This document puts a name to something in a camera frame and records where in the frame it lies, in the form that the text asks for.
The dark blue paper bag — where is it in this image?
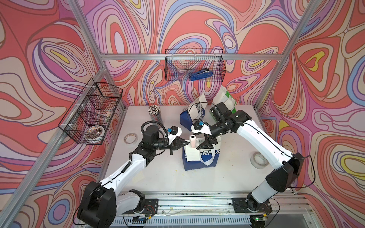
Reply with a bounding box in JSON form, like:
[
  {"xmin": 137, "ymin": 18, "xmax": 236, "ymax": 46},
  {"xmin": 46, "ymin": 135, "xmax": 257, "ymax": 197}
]
[{"xmin": 182, "ymin": 137, "xmax": 221, "ymax": 171}]

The blue white paper bag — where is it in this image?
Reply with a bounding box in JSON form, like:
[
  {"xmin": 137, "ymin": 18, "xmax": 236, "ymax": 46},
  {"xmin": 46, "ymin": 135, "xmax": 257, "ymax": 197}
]
[{"xmin": 180, "ymin": 93, "xmax": 208, "ymax": 131}]

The green white paper bag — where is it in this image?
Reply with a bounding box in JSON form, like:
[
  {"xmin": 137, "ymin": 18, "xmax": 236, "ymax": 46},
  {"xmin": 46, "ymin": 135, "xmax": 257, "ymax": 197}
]
[{"xmin": 212, "ymin": 86, "xmax": 237, "ymax": 113}]

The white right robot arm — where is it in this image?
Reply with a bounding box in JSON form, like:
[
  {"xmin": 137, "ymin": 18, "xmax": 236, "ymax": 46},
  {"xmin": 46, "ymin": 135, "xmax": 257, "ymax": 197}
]
[{"xmin": 191, "ymin": 102, "xmax": 305, "ymax": 212}]

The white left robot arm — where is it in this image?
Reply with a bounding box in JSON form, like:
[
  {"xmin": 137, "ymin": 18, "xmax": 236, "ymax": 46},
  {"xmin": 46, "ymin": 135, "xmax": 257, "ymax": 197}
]
[{"xmin": 74, "ymin": 122, "xmax": 188, "ymax": 228}]

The clear cup of pencils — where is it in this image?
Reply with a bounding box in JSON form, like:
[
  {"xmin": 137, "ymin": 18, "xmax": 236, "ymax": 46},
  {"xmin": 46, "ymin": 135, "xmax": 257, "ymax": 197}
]
[{"xmin": 148, "ymin": 104, "xmax": 163, "ymax": 123}]

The white tape roll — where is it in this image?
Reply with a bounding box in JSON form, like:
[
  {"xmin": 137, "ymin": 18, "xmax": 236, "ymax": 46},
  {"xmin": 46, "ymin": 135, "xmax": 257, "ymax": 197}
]
[{"xmin": 250, "ymin": 152, "xmax": 269, "ymax": 169}]

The blue stapler in basket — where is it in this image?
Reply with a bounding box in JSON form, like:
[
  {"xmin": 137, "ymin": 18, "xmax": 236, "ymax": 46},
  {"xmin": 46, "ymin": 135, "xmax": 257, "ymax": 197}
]
[{"xmin": 190, "ymin": 68, "xmax": 213, "ymax": 81}]

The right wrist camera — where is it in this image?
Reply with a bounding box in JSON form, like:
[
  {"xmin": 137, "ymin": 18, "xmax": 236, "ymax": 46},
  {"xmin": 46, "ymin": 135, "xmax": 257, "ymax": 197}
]
[{"xmin": 191, "ymin": 121, "xmax": 212, "ymax": 135}]

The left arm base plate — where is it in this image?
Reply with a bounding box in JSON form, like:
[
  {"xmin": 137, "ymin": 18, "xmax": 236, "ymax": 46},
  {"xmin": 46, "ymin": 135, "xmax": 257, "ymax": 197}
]
[{"xmin": 124, "ymin": 198, "xmax": 159, "ymax": 215}]

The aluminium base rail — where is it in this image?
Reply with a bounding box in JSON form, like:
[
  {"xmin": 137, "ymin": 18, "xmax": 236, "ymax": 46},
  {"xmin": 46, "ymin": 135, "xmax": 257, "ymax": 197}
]
[{"xmin": 108, "ymin": 190, "xmax": 317, "ymax": 228}]

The black wire basket left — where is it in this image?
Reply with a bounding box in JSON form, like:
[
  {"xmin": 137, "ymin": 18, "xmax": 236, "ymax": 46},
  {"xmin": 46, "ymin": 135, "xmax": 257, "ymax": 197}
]
[{"xmin": 58, "ymin": 79, "xmax": 123, "ymax": 145}]

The black wire basket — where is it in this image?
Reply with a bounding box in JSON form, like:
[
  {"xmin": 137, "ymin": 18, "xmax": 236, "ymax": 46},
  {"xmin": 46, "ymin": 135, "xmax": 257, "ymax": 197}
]
[
  {"xmin": 164, "ymin": 47, "xmax": 226, "ymax": 82},
  {"xmin": 58, "ymin": 79, "xmax": 123, "ymax": 145}
]

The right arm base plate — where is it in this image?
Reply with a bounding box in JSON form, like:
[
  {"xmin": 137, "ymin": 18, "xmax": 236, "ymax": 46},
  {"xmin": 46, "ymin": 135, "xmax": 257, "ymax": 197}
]
[{"xmin": 228, "ymin": 198, "xmax": 273, "ymax": 214}]

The black wire basket back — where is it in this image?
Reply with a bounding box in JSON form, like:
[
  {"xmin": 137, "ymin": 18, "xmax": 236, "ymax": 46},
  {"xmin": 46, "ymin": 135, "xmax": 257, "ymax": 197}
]
[{"xmin": 164, "ymin": 47, "xmax": 226, "ymax": 82}]

